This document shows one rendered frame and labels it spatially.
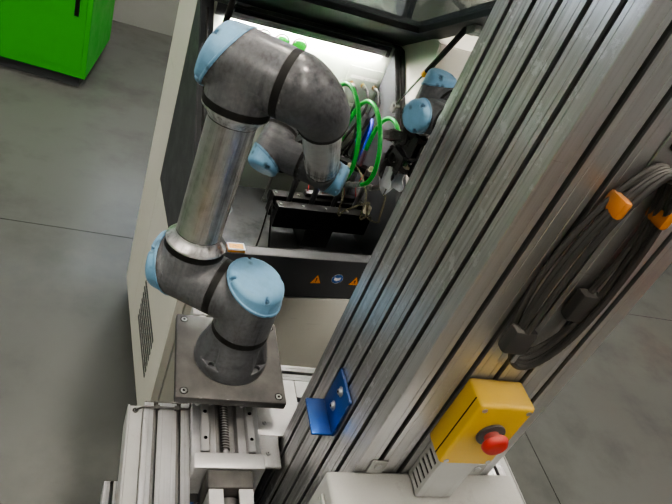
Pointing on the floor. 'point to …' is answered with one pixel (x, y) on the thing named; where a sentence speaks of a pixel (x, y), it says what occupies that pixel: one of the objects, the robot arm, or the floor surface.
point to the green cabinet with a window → (54, 36)
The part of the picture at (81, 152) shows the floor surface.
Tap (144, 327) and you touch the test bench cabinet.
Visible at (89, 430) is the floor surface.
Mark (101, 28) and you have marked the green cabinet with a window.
